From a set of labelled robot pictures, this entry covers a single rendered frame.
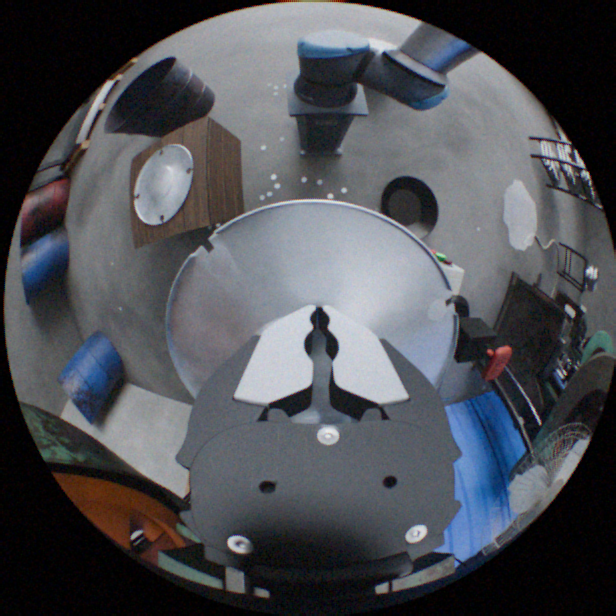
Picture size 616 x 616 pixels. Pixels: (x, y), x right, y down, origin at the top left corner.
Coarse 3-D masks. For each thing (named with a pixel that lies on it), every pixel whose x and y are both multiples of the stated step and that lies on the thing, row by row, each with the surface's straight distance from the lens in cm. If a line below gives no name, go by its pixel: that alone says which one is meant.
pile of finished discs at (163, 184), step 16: (160, 160) 80; (176, 160) 74; (144, 176) 84; (160, 176) 77; (176, 176) 72; (192, 176) 68; (144, 192) 82; (160, 192) 75; (176, 192) 71; (144, 208) 82; (160, 208) 75; (176, 208) 70
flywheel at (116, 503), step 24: (72, 480) 41; (96, 480) 43; (120, 480) 49; (96, 504) 50; (120, 504) 48; (144, 504) 53; (120, 528) 57; (144, 528) 62; (168, 528) 67; (144, 552) 67
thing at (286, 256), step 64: (192, 256) 16; (256, 256) 14; (320, 256) 14; (384, 256) 15; (192, 320) 19; (256, 320) 16; (384, 320) 16; (448, 320) 20; (192, 384) 25; (320, 384) 19
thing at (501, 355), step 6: (498, 348) 39; (504, 348) 40; (486, 354) 42; (492, 354) 39; (498, 354) 38; (504, 354) 40; (510, 354) 42; (492, 360) 38; (498, 360) 39; (504, 360) 42; (486, 366) 40; (492, 366) 39; (498, 366) 41; (486, 372) 40; (492, 372) 40; (498, 372) 43; (486, 378) 41; (492, 378) 43
